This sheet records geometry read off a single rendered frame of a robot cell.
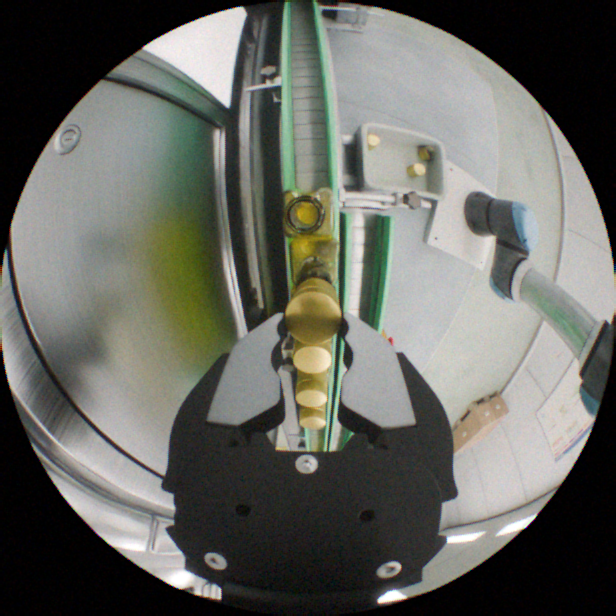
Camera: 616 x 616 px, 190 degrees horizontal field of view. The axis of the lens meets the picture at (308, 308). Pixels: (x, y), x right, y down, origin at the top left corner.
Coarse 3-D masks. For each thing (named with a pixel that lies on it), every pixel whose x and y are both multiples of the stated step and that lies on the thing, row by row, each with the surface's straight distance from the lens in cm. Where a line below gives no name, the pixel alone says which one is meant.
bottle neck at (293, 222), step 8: (296, 200) 15; (304, 200) 15; (312, 200) 15; (288, 208) 15; (296, 208) 18; (320, 208) 15; (288, 216) 15; (296, 216) 18; (320, 216) 15; (288, 224) 15; (296, 224) 15; (304, 224) 17; (312, 224) 15; (320, 224) 15; (296, 232) 15; (304, 232) 15; (312, 232) 15
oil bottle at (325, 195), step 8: (288, 192) 21; (296, 192) 20; (304, 192) 20; (312, 192) 20; (320, 192) 20; (328, 192) 21; (288, 200) 20; (320, 200) 20; (328, 200) 20; (304, 208) 22; (312, 208) 22; (328, 208) 20; (304, 216) 22; (312, 216) 22; (328, 216) 20; (328, 224) 20; (288, 232) 21; (320, 232) 20; (328, 232) 21
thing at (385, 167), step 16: (368, 128) 51; (384, 128) 52; (400, 128) 54; (384, 144) 58; (400, 144) 60; (416, 144) 61; (432, 144) 60; (368, 160) 48; (384, 160) 57; (400, 160) 58; (416, 160) 61; (432, 160) 61; (368, 176) 47; (384, 176) 56; (400, 176) 57; (432, 176) 60; (416, 192) 51; (432, 192) 59
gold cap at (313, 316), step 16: (304, 288) 13; (320, 288) 12; (288, 304) 12; (304, 304) 11; (320, 304) 11; (336, 304) 11; (288, 320) 12; (304, 320) 12; (320, 320) 12; (336, 320) 12; (304, 336) 12; (320, 336) 12
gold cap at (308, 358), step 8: (296, 344) 18; (304, 344) 17; (320, 344) 17; (328, 344) 18; (296, 352) 17; (304, 352) 17; (312, 352) 17; (320, 352) 17; (328, 352) 17; (296, 360) 17; (304, 360) 17; (312, 360) 17; (320, 360) 17; (328, 360) 17; (304, 368) 18; (312, 368) 18; (320, 368) 18
